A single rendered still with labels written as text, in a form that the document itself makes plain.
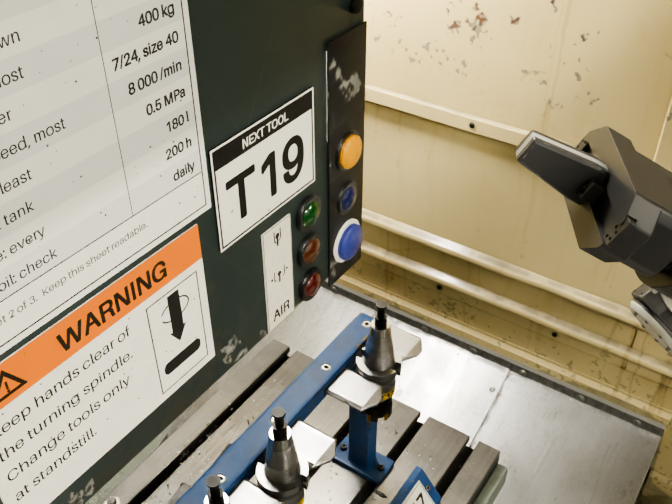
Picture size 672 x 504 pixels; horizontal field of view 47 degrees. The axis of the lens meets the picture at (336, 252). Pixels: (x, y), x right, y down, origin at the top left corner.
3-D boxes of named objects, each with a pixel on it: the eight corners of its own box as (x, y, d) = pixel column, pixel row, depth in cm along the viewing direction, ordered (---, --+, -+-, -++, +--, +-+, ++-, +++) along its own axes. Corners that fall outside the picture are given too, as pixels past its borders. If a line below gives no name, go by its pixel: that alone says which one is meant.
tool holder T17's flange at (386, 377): (368, 351, 112) (369, 338, 111) (407, 365, 110) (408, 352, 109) (348, 379, 108) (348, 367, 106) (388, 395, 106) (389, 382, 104)
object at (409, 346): (428, 344, 112) (429, 340, 112) (410, 366, 109) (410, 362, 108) (387, 325, 115) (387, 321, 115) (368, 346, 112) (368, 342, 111)
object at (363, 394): (389, 391, 105) (389, 387, 105) (368, 417, 102) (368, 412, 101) (346, 370, 108) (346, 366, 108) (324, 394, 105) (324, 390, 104)
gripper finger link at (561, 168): (538, 127, 53) (609, 168, 54) (509, 161, 55) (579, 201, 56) (542, 138, 52) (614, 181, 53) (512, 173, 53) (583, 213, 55)
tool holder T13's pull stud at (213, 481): (216, 491, 83) (213, 471, 81) (227, 500, 82) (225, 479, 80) (204, 502, 82) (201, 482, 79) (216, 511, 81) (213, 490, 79)
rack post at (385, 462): (394, 464, 133) (404, 338, 115) (378, 486, 129) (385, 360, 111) (346, 438, 137) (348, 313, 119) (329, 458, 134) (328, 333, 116)
